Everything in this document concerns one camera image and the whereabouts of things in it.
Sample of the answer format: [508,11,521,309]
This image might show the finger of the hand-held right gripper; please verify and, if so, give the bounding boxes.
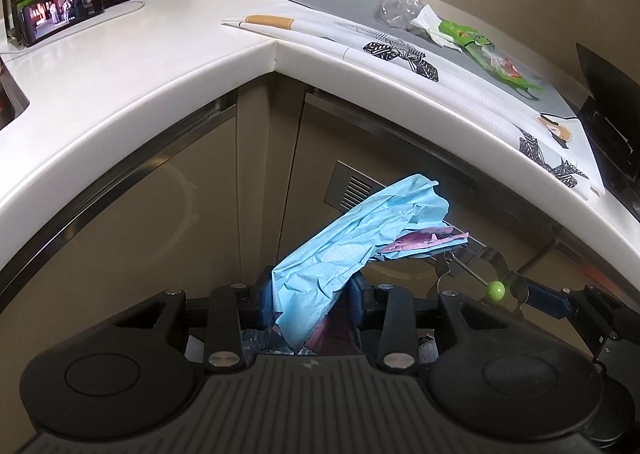
[525,281,632,360]

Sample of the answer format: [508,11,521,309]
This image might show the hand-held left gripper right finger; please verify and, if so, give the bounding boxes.
[350,279,521,371]

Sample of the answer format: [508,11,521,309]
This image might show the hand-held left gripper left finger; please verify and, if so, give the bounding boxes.
[107,273,275,372]

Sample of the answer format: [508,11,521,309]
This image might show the blue disposable cloth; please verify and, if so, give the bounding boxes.
[271,173,450,350]

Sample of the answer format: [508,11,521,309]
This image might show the green cartoon pouch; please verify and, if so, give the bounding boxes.
[435,19,543,100]

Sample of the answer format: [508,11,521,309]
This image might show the clear plastic bag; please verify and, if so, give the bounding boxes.
[376,0,426,30]

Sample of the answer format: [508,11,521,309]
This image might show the metal cabinet vent grille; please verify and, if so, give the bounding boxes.
[325,160,387,211]

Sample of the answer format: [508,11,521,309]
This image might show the beige cabinet door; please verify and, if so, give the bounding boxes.
[237,72,308,275]
[290,89,640,335]
[0,84,246,435]

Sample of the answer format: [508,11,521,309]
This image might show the black gas stove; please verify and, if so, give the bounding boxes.
[577,94,640,215]

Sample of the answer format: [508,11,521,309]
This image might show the white patterned mat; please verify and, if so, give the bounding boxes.
[221,14,607,198]

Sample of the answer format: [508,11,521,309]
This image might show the red and white wrapper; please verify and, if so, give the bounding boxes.
[492,54,523,80]

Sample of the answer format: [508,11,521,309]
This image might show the orange and white stick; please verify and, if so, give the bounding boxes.
[239,14,295,30]

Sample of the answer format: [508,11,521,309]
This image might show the crumpled white tissue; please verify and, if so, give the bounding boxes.
[410,4,463,52]

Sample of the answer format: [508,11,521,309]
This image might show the kitchen sink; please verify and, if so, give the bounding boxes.
[0,59,31,130]

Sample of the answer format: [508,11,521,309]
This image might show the black smartphone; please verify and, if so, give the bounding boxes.
[20,0,106,46]

